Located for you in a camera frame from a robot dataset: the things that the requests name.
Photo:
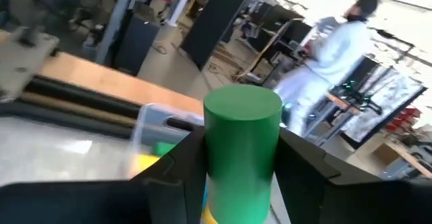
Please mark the patterned white cloth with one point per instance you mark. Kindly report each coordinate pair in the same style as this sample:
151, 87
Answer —
388, 99

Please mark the black square pillar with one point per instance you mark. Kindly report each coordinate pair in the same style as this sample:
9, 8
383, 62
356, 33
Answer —
216, 18

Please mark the black distant robot arm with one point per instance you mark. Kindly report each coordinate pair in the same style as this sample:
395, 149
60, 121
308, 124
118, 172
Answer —
361, 99

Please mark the wooden workbench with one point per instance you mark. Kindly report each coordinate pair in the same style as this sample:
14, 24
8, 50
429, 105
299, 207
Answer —
337, 100
411, 160

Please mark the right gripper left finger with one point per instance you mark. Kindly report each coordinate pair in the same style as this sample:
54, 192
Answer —
101, 203

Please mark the person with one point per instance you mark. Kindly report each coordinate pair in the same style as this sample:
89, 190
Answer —
337, 48

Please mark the black floor cabinet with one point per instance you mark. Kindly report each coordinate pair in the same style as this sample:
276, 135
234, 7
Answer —
135, 45

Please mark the clear plastic bin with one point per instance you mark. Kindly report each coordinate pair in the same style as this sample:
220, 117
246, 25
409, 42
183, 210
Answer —
152, 122

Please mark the white table leg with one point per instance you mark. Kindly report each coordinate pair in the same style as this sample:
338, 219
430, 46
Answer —
113, 31

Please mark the white post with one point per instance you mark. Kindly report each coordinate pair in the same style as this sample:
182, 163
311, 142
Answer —
182, 4

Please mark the red storage bins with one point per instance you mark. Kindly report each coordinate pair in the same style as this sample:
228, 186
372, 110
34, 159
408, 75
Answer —
405, 117

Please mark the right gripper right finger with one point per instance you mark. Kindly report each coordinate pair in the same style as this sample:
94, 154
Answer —
354, 203

